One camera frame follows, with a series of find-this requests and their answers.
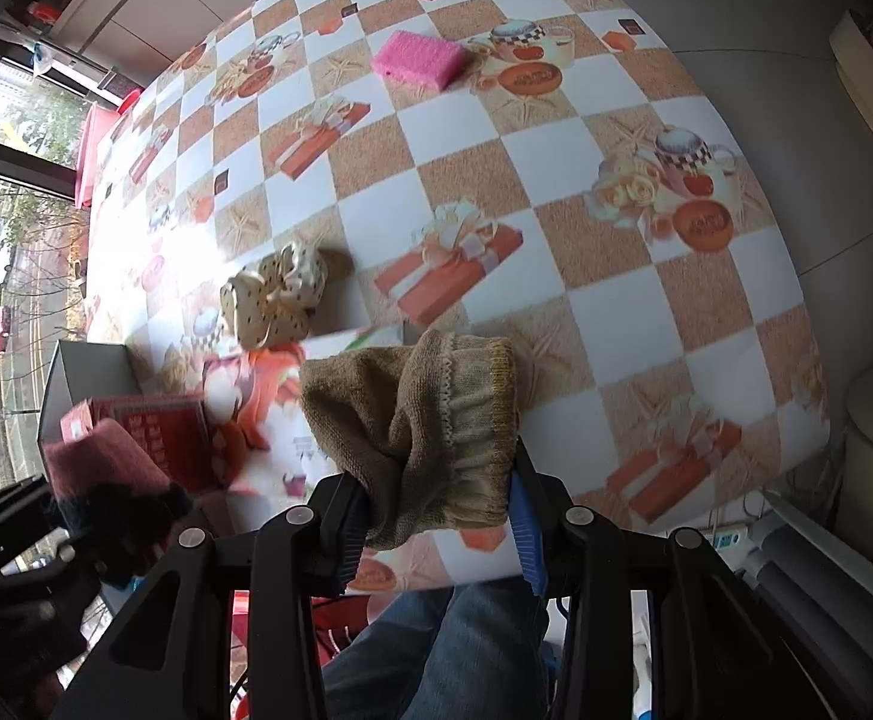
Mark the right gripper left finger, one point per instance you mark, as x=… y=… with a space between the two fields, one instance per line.
x=346 y=514

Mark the white power strip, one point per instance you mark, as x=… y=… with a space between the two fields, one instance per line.
x=728 y=536

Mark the pink patterned tissue box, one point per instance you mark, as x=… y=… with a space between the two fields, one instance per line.
x=175 y=433

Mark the checkered patterned tablecloth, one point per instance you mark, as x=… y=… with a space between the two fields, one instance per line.
x=572 y=190

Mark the person's jeans leg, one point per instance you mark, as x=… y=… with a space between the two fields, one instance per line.
x=474 y=651

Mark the red plastic stool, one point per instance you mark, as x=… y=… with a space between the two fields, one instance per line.
x=279 y=643

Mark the pink navy knit hat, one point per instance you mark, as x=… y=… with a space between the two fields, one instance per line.
x=114 y=472

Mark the pink plastic basin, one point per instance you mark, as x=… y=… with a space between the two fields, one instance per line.
x=98 y=131

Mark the beige knit hat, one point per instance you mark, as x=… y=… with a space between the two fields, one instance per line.
x=429 y=430

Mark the white polka dot scrunchie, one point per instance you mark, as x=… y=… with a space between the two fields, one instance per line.
x=272 y=305

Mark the white illustrated food bag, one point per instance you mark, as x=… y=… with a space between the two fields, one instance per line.
x=262 y=446

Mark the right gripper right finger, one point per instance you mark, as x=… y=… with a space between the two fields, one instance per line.
x=537 y=508

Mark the white open cardboard box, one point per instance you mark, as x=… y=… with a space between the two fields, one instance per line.
x=81 y=371

